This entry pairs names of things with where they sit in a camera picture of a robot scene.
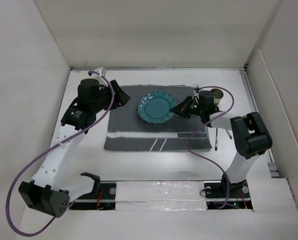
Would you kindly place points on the metal cup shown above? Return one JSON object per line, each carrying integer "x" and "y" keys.
{"x": 217, "y": 95}

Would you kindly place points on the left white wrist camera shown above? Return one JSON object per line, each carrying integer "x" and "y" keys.
{"x": 99, "y": 71}

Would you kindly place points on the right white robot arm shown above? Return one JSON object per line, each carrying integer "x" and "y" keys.
{"x": 250, "y": 134}

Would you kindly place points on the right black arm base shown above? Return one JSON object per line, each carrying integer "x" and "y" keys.
{"x": 218, "y": 197}

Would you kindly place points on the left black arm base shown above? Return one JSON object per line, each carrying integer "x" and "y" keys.
{"x": 102, "y": 197}

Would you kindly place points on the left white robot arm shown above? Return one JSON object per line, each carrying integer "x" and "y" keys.
{"x": 47, "y": 191}

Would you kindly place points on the teal scalloped plate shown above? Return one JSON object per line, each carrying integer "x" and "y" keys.
{"x": 155, "y": 107}

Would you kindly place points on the silver fork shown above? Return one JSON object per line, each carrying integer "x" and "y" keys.
{"x": 216, "y": 140}

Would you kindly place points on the silver knife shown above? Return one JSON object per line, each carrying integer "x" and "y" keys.
{"x": 229, "y": 135}

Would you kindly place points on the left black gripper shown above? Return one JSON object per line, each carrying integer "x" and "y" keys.
{"x": 120, "y": 98}

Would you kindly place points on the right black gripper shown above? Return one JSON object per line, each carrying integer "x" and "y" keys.
{"x": 182, "y": 108}

